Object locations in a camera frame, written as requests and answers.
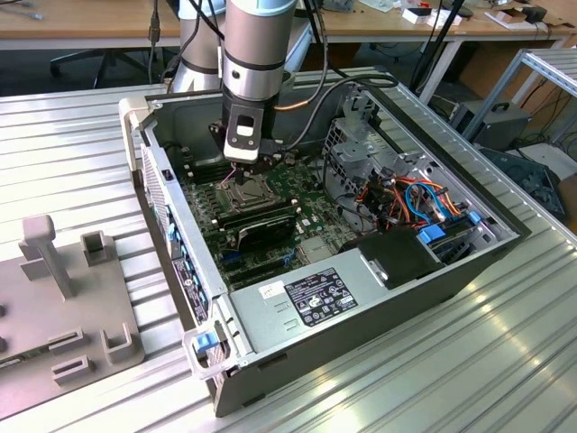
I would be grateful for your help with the silver CPU chip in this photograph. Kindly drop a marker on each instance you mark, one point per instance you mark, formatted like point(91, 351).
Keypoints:
point(250, 194)

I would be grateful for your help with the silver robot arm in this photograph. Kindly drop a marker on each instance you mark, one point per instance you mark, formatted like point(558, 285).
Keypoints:
point(252, 54)

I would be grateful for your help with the CPU socket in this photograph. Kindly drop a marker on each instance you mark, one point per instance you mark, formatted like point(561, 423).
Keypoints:
point(222, 194)

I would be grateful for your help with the black RAM slot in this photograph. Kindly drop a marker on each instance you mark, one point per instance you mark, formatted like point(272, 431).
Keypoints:
point(203, 167)
point(203, 180)
point(203, 173)

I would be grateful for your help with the silver metal drive cage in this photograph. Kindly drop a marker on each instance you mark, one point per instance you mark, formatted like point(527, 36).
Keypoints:
point(360, 155)

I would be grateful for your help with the black graphics card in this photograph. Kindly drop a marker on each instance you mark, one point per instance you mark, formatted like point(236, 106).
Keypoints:
point(270, 232)

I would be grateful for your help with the green motherboard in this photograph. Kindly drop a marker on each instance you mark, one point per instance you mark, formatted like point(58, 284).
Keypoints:
point(317, 225)

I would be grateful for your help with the silver chipset heatsink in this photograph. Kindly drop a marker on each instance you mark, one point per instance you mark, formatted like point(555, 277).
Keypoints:
point(314, 249)

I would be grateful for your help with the blue expansion slot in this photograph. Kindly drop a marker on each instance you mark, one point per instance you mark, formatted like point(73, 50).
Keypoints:
point(232, 259)

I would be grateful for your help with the black expansion slot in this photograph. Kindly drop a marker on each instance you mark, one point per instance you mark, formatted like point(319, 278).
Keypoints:
point(259, 276)
point(257, 266)

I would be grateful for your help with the white box on desk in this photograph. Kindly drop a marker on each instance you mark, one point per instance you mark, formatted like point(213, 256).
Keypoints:
point(419, 17)

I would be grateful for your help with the black plastic fan shroud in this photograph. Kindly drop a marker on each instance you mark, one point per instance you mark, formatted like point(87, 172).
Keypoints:
point(396, 261)

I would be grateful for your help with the grey power supply unit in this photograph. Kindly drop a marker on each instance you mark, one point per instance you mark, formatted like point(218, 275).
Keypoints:
point(266, 315)

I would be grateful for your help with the blue disk carrier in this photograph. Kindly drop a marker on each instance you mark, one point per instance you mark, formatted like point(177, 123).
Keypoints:
point(430, 236)

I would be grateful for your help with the black office chair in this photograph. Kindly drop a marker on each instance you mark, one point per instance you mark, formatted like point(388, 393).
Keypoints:
point(79, 56)

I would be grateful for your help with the small blue plastic clip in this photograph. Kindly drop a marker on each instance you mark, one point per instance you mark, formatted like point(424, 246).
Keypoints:
point(474, 218)

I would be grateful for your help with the open grey PC case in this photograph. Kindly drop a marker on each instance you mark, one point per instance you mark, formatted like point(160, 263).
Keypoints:
point(342, 336)

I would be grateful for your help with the metal disk bay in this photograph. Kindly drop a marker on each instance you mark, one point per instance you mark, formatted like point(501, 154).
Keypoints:
point(460, 252)

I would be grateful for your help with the blue case latch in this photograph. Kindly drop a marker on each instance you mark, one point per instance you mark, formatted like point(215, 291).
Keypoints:
point(203, 343)

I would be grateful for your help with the grey plastic parts rack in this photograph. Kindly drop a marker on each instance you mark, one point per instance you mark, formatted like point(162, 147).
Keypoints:
point(90, 306)

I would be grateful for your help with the open cardboard box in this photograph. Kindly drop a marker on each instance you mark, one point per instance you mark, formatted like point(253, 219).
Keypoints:
point(509, 19)

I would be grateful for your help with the dark teal plastic panel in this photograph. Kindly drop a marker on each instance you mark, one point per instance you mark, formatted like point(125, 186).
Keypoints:
point(527, 176)

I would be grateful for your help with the long wooden desk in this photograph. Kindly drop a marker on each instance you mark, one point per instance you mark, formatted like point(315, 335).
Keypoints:
point(13, 27)

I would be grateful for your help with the brown cardboard box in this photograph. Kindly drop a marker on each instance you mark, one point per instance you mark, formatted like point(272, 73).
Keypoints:
point(569, 198)

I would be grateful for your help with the green RAM stick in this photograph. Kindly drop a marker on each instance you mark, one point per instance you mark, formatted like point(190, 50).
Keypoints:
point(22, 357)

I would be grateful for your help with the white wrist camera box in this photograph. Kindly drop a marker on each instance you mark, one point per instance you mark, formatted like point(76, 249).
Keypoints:
point(241, 154)

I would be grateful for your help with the aluminium profile frame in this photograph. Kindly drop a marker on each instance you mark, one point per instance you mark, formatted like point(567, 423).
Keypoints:
point(554, 67)

